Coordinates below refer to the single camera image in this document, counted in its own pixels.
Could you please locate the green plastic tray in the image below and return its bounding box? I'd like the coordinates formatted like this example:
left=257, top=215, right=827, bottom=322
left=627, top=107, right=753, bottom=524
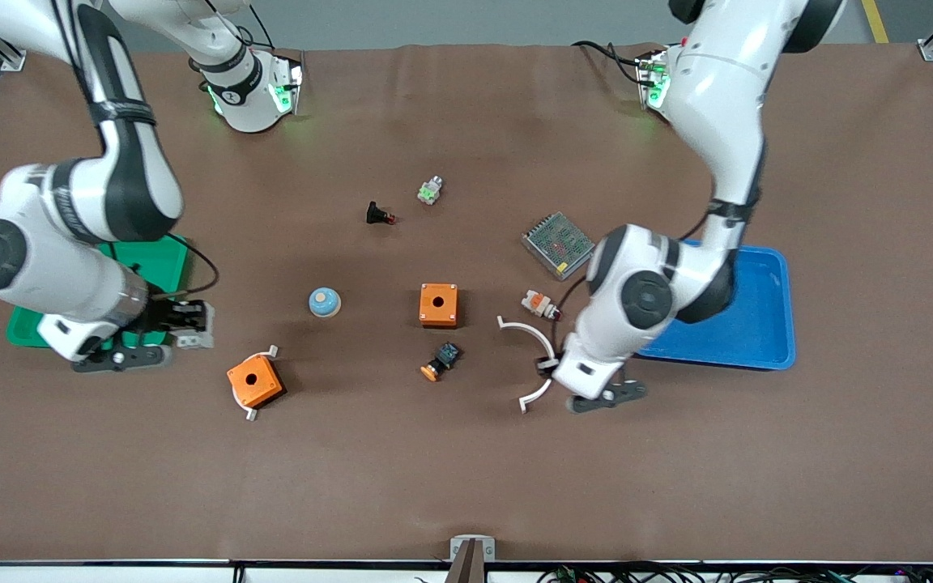
left=5, top=234, right=190, bottom=351

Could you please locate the orange button box with hole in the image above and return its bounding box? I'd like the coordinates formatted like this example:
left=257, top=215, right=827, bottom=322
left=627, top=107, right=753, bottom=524
left=419, top=283, right=460, bottom=329
left=226, top=355, right=285, bottom=409

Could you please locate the black button with orange cap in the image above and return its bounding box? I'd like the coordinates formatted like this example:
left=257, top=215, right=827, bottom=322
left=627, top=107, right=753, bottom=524
left=420, top=341, right=462, bottom=382

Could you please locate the metal mesh power supply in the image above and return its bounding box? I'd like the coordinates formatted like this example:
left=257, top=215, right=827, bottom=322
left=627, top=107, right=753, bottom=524
left=522, top=211, right=597, bottom=282

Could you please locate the blue round buzzer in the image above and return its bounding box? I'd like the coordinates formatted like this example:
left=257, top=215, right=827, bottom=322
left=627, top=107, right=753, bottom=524
left=308, top=287, right=343, bottom=319

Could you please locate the brown table mat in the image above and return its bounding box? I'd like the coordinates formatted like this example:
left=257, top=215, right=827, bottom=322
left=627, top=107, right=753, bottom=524
left=0, top=42, right=933, bottom=564

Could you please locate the blue plastic tray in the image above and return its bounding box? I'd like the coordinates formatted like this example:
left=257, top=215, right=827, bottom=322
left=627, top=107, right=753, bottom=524
left=635, top=243, right=797, bottom=372

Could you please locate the large white curved bracket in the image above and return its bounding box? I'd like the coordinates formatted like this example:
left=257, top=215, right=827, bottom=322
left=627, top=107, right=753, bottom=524
left=496, top=315, right=557, bottom=415

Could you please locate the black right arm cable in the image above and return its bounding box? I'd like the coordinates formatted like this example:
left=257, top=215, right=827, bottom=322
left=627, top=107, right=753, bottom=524
left=151, top=233, right=220, bottom=302

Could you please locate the orange white red switch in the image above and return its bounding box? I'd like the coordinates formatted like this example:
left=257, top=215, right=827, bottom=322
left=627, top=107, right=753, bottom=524
left=521, top=290, right=564, bottom=323

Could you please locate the small white curved bracket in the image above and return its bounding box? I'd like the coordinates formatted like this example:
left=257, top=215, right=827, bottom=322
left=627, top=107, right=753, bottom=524
left=232, top=344, right=279, bottom=423

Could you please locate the black cable bundle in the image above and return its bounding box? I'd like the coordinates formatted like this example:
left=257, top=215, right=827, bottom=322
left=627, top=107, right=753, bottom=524
left=535, top=561, right=933, bottom=583

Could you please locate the black right base cable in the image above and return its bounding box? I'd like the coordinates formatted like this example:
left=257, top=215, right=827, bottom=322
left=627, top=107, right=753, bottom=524
left=206, top=0, right=275, bottom=51

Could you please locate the black base cable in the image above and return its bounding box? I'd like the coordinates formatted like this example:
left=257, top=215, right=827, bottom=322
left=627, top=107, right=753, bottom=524
left=570, top=39, right=647, bottom=87
left=206, top=0, right=275, bottom=51

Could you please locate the black left base cable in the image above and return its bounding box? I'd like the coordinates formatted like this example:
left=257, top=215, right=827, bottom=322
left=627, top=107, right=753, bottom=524
left=570, top=39, right=647, bottom=87

